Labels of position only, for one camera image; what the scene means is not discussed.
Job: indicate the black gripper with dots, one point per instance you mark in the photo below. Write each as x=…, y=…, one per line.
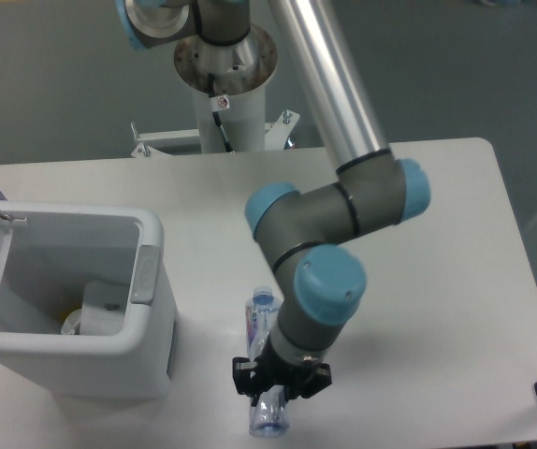
x=303, y=379

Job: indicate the clear plastic bag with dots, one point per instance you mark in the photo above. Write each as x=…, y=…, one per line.
x=103, y=308

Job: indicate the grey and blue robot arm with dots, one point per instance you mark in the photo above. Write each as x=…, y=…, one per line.
x=227, y=61

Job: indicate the white plastic trash can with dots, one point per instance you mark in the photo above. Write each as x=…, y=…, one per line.
x=50, y=260

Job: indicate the trash inside the can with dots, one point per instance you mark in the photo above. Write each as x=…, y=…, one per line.
x=72, y=323

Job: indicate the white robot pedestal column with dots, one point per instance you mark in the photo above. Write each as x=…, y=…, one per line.
x=236, y=116

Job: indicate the white pedestal base frame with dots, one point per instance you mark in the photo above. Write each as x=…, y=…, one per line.
x=278, y=136

